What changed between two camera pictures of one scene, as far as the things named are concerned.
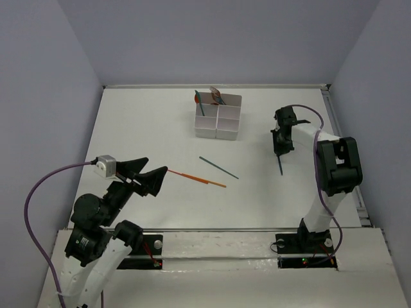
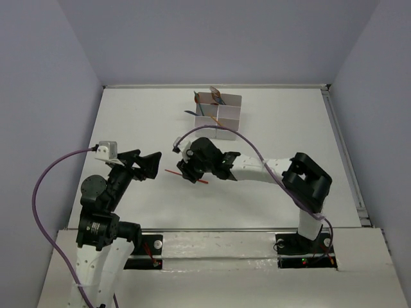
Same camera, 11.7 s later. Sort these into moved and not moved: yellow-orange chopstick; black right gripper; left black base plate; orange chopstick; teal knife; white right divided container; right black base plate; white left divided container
Moved: yellow-orange chopstick; black right gripper; teal knife
Not moved: right black base plate; white right divided container; white left divided container; left black base plate; orange chopstick
